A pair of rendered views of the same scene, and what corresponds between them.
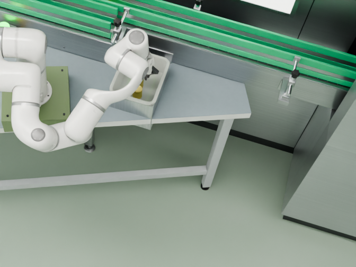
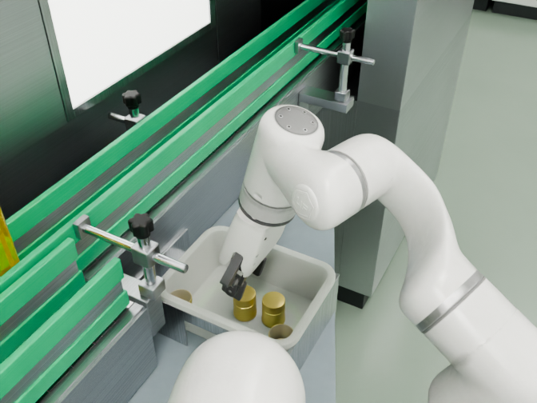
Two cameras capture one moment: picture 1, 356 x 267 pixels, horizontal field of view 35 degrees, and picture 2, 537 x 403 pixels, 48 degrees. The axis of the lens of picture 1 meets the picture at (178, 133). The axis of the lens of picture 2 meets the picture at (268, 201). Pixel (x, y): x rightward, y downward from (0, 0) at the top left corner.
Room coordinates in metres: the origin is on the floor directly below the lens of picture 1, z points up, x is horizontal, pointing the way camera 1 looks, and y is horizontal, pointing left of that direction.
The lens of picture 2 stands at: (0.99, 0.73, 1.47)
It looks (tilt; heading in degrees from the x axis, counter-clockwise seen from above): 39 degrees down; 292
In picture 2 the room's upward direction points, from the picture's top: straight up
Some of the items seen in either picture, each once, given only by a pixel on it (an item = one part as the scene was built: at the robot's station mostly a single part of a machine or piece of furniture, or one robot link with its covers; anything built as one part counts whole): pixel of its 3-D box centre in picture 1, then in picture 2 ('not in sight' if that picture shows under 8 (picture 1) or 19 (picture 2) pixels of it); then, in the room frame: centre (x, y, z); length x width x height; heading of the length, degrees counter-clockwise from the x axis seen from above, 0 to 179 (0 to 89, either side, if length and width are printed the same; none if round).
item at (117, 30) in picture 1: (119, 27); (131, 251); (1.36, 0.28, 0.95); 0.17 x 0.03 x 0.12; 174
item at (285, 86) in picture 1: (288, 86); (332, 79); (1.29, -0.36, 0.90); 0.17 x 0.05 x 0.23; 174
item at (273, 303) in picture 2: (137, 91); (273, 309); (1.21, 0.18, 0.79); 0.04 x 0.04 x 0.04
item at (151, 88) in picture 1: (139, 82); (247, 299); (1.25, 0.18, 0.80); 0.22 x 0.17 x 0.09; 174
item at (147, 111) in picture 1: (141, 78); (232, 297); (1.28, 0.17, 0.79); 0.27 x 0.17 x 0.08; 174
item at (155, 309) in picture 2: (120, 41); (130, 299); (1.38, 0.28, 0.85); 0.09 x 0.04 x 0.07; 174
